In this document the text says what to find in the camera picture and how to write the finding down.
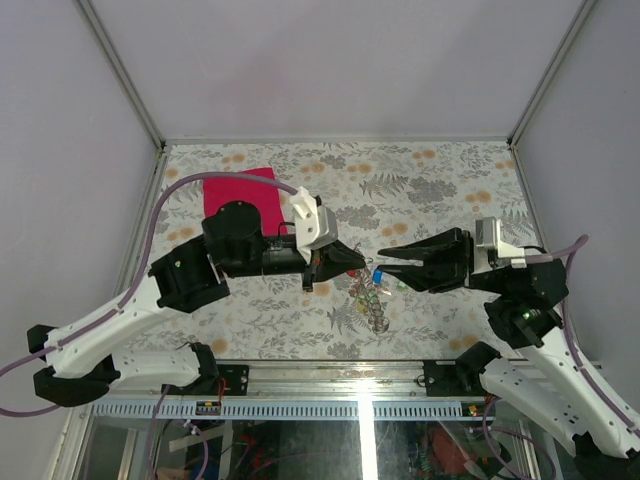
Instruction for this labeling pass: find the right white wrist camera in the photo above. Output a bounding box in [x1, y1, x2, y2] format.
[472, 217, 527, 274]

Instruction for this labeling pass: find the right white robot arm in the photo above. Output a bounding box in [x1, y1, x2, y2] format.
[379, 217, 639, 479]

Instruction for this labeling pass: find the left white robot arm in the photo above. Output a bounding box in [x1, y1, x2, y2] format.
[27, 201, 366, 407]

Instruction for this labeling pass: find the floral table mat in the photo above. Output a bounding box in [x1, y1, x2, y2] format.
[132, 141, 538, 360]

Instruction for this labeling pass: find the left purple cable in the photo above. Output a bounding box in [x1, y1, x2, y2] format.
[0, 172, 299, 419]

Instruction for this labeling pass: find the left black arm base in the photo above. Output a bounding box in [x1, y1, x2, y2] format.
[200, 364, 250, 399]

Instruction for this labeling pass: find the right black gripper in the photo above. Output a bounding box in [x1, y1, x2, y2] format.
[376, 224, 510, 294]

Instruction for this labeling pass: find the red cloth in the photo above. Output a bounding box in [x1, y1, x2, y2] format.
[201, 177, 285, 238]

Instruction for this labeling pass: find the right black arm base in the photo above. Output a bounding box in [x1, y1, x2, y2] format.
[422, 341, 501, 398]

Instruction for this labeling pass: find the aluminium front rail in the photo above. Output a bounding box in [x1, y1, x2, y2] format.
[91, 360, 486, 421]

